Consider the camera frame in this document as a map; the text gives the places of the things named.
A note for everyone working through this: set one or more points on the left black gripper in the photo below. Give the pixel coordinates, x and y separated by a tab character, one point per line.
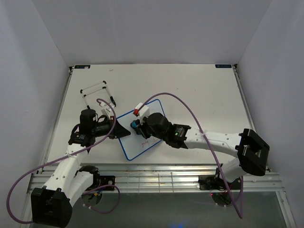
119	131

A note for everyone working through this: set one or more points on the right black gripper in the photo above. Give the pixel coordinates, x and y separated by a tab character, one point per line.
142	128

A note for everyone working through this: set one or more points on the blue foam whiteboard eraser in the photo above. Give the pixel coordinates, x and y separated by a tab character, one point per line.
135	125

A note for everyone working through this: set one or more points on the blue-framed small whiteboard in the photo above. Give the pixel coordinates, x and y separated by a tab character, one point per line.
134	145

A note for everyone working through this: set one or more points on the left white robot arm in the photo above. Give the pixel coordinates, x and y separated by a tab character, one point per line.
52	204

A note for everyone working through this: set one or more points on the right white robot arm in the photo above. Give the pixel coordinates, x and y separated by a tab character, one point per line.
249	151

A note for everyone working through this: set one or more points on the blue label left corner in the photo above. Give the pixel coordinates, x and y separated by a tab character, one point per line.
82	67

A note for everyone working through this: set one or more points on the blue label corner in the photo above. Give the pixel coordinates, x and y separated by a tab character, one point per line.
223	66
82	67

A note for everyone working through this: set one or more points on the blue label right corner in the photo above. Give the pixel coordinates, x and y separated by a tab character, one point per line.
223	66

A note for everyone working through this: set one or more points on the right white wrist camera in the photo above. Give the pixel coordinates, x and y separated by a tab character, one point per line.
141	111

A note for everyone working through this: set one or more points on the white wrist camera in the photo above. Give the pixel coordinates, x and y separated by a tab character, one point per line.
141	111
106	109

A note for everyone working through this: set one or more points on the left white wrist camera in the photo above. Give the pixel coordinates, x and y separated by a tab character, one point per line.
106	109

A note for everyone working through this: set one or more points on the wire whiteboard stand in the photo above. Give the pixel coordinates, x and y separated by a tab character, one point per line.
93	95

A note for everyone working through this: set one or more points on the aluminium rail frame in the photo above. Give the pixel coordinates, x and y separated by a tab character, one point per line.
143	178

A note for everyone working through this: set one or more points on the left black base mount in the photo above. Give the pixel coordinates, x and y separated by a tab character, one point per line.
106	182

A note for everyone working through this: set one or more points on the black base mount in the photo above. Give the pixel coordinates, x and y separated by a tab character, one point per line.
206	182
106	182

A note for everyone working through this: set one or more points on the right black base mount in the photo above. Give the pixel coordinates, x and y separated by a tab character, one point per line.
206	182

